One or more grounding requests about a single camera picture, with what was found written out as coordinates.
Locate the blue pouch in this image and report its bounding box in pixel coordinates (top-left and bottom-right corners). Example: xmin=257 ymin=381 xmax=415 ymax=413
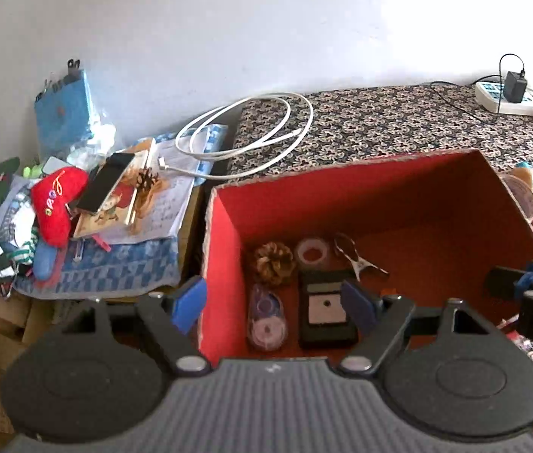
xmin=34 ymin=59 xmax=94 ymax=161

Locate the red plush toy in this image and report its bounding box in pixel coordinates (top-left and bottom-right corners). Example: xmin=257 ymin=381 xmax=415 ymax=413
xmin=30 ymin=167 xmax=90 ymax=248

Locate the wooden snowflake ornament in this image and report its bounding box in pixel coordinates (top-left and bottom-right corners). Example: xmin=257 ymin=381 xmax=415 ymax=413
xmin=131 ymin=167 xmax=161 ymax=234

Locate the white power strip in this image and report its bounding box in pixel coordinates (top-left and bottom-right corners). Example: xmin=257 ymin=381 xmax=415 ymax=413
xmin=475 ymin=80 xmax=533 ymax=116

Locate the clear plastic bag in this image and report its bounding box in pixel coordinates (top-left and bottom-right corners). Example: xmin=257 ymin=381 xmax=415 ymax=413
xmin=65 ymin=108 xmax=117 ymax=171

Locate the clear correction tape dispenser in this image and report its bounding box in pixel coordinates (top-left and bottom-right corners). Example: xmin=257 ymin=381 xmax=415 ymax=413
xmin=246 ymin=283 xmax=289 ymax=352

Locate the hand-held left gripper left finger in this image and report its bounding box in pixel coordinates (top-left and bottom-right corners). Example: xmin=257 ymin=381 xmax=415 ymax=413
xmin=65 ymin=276 xmax=213 ymax=378

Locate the black makeup compact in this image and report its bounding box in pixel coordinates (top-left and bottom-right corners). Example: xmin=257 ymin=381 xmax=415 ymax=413
xmin=298 ymin=269 xmax=359 ymax=347

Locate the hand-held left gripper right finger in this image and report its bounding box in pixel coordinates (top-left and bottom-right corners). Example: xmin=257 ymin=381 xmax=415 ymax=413
xmin=337 ymin=279 xmax=501 ymax=378

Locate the floral patterned tablecloth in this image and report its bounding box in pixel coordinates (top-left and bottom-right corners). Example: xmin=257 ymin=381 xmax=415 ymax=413
xmin=226 ymin=82 xmax=533 ymax=453

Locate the illustrated book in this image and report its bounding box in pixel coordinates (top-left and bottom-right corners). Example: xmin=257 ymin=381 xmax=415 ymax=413
xmin=74 ymin=139 xmax=158 ymax=240

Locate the brown pine cone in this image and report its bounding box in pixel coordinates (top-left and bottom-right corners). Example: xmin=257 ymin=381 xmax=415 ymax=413
xmin=252 ymin=242 xmax=295 ymax=286

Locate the white coiled cable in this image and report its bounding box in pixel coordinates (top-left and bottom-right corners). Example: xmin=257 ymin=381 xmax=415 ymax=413
xmin=155 ymin=92 xmax=314 ymax=181

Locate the clear tape roll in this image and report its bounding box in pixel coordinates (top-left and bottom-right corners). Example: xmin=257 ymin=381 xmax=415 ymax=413
xmin=295 ymin=238 xmax=331 ymax=267

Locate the large printed tape roll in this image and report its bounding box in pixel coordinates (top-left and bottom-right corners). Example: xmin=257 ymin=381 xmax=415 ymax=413
xmin=500 ymin=172 xmax=533 ymax=227

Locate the blue checked towel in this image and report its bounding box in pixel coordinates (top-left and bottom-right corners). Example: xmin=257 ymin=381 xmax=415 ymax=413
xmin=14 ymin=123 xmax=229 ymax=300

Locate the black charger adapter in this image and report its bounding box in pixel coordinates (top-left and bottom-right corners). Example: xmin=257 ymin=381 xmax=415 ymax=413
xmin=505 ymin=71 xmax=528 ymax=103

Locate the metal spring clip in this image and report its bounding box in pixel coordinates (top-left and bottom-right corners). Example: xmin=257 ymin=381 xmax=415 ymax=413
xmin=333 ymin=232 xmax=390 ymax=281

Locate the red patterned cardboard box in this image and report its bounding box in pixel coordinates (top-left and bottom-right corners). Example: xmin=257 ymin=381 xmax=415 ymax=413
xmin=198 ymin=148 xmax=533 ymax=369

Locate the black cable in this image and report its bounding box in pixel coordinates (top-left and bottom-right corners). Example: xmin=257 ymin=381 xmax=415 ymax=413
xmin=429 ymin=53 xmax=528 ymax=126

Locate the striped cloth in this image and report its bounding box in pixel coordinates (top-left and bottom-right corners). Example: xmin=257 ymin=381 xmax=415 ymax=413
xmin=0 ymin=193 xmax=40 ymax=279

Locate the dark smartphone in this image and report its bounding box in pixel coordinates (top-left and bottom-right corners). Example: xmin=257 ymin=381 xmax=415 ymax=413
xmin=76 ymin=152 xmax=136 ymax=214

